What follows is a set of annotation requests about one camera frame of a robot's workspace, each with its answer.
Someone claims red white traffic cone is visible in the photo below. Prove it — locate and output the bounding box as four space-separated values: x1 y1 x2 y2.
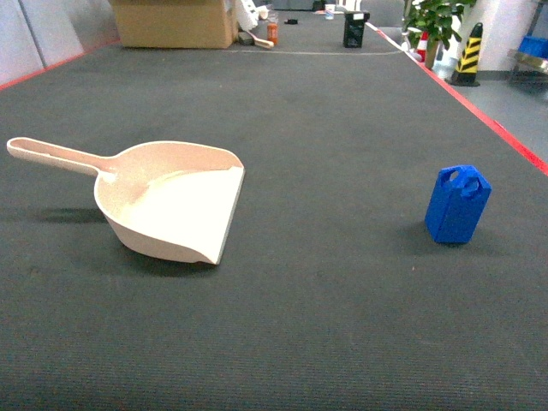
416 32 428 63

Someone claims hand brush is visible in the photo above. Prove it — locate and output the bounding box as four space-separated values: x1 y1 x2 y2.
238 31 274 50

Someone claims cardboard box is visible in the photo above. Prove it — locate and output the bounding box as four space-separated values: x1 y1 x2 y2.
110 0 238 49

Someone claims yellow black striped bollard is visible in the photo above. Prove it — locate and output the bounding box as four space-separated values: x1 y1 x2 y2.
449 22 483 87

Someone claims blue plastic part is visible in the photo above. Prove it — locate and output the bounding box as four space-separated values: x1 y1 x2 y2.
425 164 491 244

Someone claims green potted plant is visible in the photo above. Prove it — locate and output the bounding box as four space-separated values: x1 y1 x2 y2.
403 0 476 69

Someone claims beige plastic dustpan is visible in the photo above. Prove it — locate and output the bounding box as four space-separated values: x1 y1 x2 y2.
7 137 245 265

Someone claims orange bottle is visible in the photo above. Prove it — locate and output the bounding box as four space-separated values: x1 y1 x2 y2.
267 22 278 45

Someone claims black box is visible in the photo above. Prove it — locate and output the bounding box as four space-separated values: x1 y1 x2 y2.
342 10 370 48

